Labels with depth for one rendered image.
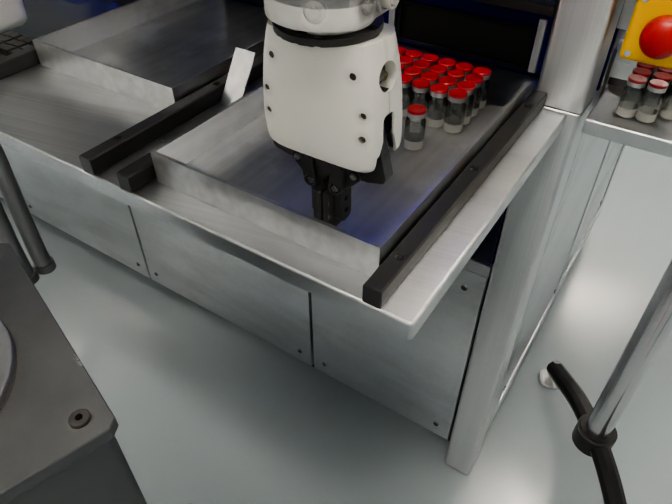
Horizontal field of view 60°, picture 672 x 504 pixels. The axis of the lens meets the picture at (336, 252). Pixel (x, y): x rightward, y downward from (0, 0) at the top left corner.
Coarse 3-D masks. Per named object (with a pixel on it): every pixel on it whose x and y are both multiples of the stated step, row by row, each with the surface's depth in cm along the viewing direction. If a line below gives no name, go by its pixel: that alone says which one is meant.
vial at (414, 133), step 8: (408, 120) 61; (416, 120) 61; (424, 120) 61; (408, 128) 62; (416, 128) 61; (424, 128) 62; (408, 136) 62; (416, 136) 62; (408, 144) 63; (416, 144) 62
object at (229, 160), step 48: (192, 144) 61; (240, 144) 64; (432, 144) 64; (480, 144) 60; (192, 192) 57; (240, 192) 52; (288, 192) 57; (384, 192) 57; (432, 192) 52; (336, 240) 49; (384, 240) 47
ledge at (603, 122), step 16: (608, 96) 73; (592, 112) 70; (608, 112) 70; (592, 128) 69; (608, 128) 68; (624, 128) 67; (640, 128) 67; (656, 128) 67; (624, 144) 68; (640, 144) 67; (656, 144) 66
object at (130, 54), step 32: (160, 0) 92; (192, 0) 98; (224, 0) 99; (64, 32) 81; (96, 32) 85; (128, 32) 88; (160, 32) 88; (192, 32) 88; (224, 32) 88; (256, 32) 88; (64, 64) 77; (96, 64) 73; (128, 64) 80; (160, 64) 80; (192, 64) 80; (224, 64) 73; (128, 96) 73; (160, 96) 69
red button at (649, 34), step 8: (664, 16) 57; (648, 24) 57; (656, 24) 57; (664, 24) 56; (648, 32) 57; (656, 32) 57; (664, 32) 56; (640, 40) 58; (648, 40) 57; (656, 40) 57; (664, 40) 57; (640, 48) 59; (648, 48) 58; (656, 48) 57; (664, 48) 57; (648, 56) 59; (656, 56) 58; (664, 56) 58
